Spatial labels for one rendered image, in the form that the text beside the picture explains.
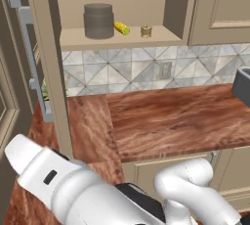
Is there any yellow corn cob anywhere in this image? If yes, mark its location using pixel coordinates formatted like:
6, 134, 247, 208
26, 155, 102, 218
112, 22, 131, 36

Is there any beige open wall cabinet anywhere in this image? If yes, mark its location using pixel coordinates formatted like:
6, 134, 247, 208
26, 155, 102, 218
48, 0, 193, 53

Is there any beige base cabinet door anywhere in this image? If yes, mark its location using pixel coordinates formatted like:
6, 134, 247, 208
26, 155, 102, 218
215, 146, 250, 214

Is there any dark grey jar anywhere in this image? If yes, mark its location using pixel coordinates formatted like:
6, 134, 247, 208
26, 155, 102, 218
83, 3, 115, 40

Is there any beige closed cabinet door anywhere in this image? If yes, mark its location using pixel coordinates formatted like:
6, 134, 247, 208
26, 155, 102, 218
187, 0, 250, 47

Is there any grey cabinet door handle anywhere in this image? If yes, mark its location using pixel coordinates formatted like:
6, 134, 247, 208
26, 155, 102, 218
7, 0, 54, 124

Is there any dark grey appliance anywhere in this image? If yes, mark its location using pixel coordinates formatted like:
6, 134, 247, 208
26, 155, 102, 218
230, 66, 250, 108

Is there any beige tall panelled cabinet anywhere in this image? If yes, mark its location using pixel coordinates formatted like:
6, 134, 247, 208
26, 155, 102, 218
0, 0, 44, 203

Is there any beige base cabinet front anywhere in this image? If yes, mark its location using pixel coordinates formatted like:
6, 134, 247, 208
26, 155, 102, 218
121, 151, 217, 202

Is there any beige open cabinet door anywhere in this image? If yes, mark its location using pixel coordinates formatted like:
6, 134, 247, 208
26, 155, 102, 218
22, 0, 74, 160

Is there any grey base cabinet handle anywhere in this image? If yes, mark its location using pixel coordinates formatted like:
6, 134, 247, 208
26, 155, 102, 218
209, 150, 219, 168

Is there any green leafy vegetable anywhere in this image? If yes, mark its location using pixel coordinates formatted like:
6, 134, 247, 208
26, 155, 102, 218
41, 77, 50, 102

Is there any grey wall outlet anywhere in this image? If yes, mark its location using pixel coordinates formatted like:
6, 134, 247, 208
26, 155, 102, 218
158, 61, 173, 80

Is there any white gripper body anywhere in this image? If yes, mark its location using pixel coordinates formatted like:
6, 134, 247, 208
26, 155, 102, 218
4, 133, 44, 175

